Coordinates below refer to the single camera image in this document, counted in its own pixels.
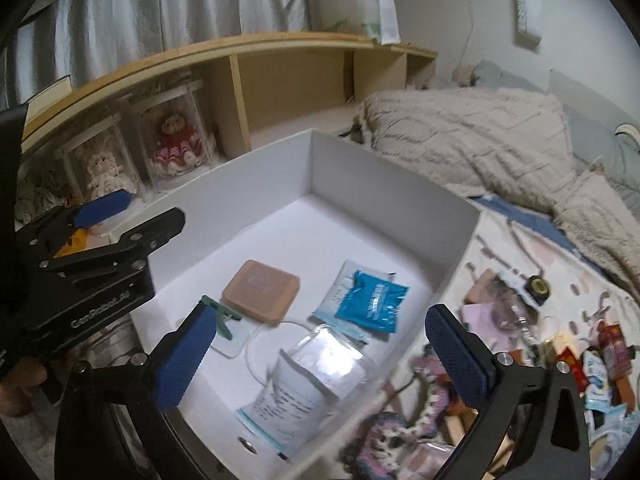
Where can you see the blue foil packet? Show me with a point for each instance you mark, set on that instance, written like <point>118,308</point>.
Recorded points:
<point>372,302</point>

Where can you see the green plastic clip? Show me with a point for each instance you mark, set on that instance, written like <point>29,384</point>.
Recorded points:
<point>222,317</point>

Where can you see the clear labelled plastic bag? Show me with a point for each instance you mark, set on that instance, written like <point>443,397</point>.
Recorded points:
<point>290,395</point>

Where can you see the book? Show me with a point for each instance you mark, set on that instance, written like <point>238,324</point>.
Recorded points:
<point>50,92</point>

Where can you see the wooden shelf unit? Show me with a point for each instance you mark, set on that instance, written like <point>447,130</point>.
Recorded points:
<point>295,90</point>

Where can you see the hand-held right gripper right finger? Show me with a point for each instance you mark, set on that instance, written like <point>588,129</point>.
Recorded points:
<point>455,355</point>

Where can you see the printed bed sheet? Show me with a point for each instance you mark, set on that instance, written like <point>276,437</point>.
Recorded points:
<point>500,255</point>

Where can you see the blue cloth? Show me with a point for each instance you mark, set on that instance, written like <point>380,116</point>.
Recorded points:
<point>520,215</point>

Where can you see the light blue packet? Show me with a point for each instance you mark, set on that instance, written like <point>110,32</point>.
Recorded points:
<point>595,367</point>

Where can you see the clear small plastic packet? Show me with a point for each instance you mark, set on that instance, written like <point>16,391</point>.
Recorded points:
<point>230,342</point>

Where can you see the white doll in clear case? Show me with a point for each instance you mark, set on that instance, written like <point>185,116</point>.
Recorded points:
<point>102,167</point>

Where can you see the white cardboard box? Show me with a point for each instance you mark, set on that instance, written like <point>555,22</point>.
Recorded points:
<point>350,185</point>

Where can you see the grey curtain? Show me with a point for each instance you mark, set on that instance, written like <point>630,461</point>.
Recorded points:
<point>175,5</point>

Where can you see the grey headboard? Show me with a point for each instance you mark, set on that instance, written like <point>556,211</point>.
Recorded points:
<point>575,87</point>

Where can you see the red doll in clear case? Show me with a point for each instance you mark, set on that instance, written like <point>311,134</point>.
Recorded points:
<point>172,145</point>

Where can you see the beige fluffy blanket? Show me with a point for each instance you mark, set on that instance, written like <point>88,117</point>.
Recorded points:
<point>475,135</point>

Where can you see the pink card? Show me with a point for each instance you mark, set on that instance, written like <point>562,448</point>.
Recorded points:
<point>480,320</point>

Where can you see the clear bag with dark items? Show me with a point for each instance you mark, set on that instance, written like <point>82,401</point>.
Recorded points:
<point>510,300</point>

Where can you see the person's left hand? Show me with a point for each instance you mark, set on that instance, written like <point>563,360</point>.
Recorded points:
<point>20,385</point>

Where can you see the white lace cloth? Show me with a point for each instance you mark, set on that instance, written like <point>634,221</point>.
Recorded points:
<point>40,195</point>

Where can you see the black round tape measure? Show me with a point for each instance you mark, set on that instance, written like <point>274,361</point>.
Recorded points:
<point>539,287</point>

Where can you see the white round object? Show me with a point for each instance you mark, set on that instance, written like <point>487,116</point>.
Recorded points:
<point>627,131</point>

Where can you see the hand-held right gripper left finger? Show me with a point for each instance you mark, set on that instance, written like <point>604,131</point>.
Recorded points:
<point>185,355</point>

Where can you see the white paper bag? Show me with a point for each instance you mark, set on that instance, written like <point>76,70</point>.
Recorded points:
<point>387,5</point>

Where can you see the yellow box with black print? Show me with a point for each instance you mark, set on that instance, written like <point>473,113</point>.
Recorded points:
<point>75,242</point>

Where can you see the red packet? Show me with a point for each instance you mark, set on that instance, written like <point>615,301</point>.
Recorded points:
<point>607,342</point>

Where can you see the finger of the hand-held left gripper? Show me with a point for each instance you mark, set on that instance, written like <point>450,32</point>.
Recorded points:
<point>150,230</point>
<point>102,207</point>

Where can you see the pink and white crocheted item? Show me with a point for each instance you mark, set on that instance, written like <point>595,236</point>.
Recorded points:
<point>400,427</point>

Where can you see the tan square pad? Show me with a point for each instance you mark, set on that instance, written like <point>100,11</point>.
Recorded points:
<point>260,287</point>

